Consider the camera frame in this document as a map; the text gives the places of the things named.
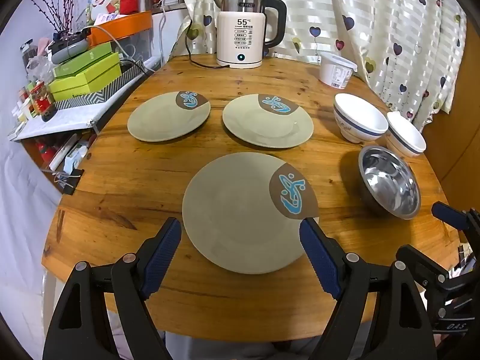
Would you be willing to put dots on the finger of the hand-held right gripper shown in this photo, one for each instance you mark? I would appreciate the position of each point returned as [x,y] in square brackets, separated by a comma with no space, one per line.
[416,262]
[448,213]

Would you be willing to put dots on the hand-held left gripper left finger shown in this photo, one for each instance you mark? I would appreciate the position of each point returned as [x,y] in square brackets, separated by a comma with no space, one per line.
[165,255]

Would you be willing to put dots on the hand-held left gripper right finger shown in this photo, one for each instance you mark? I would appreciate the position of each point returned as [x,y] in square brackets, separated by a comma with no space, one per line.
[318,258]

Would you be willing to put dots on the stainless steel bowl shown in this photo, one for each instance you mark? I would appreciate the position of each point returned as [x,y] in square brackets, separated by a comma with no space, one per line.
[390,183]

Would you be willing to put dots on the grey-green plate with fish print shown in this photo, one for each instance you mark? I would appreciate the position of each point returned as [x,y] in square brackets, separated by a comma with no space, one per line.
[232,210]
[258,123]
[165,120]

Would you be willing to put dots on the white bowl with blue stripe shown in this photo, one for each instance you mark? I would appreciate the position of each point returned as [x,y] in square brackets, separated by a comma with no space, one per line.
[407,131]
[360,112]

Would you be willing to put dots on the wooden cabinet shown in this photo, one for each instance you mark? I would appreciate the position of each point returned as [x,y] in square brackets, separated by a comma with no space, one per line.
[461,138]

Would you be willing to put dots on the person's clothing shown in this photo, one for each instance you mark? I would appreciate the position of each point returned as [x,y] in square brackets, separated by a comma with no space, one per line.
[232,348]

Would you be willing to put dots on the white plastic tube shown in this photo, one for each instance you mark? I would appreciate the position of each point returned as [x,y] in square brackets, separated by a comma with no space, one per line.
[69,153]

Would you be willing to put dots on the white sheet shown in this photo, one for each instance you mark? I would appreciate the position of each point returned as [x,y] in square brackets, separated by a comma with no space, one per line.
[22,202]

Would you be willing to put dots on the white zipper pouch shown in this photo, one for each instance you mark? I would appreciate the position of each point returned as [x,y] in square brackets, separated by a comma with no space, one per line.
[63,120]

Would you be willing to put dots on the grey zigzag pattern box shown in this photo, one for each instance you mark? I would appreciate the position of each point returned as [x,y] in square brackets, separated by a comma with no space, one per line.
[101,95]

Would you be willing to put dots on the white plastic tub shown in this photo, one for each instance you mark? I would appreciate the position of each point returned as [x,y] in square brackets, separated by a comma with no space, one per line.
[335,71]

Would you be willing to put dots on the lime green box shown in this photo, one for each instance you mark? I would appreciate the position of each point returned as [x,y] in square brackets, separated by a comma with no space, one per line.
[90,80]

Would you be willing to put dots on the red printed can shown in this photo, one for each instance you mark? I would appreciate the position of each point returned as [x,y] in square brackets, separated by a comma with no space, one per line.
[42,99]

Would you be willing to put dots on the grey oval case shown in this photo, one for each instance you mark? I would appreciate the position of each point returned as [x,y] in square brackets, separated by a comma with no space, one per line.
[69,50]

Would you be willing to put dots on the clear plastic bag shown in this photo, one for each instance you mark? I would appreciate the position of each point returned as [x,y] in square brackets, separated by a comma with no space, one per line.
[39,67]

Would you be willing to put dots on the clear container with orange lid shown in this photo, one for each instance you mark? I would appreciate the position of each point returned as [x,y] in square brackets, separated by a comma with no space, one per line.
[123,26]

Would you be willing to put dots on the cream electric kettle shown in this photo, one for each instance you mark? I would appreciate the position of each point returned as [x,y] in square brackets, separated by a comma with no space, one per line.
[240,33]

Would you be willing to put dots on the heart print curtain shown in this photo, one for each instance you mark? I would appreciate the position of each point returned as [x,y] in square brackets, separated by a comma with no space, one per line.
[337,7]

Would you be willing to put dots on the black device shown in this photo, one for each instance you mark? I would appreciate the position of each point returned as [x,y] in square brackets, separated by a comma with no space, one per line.
[75,36]

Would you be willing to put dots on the glass jar with dark lid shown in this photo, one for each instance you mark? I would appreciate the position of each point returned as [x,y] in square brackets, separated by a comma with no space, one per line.
[29,54]

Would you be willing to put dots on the purple bud branches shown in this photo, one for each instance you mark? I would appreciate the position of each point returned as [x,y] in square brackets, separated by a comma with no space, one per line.
[64,22]

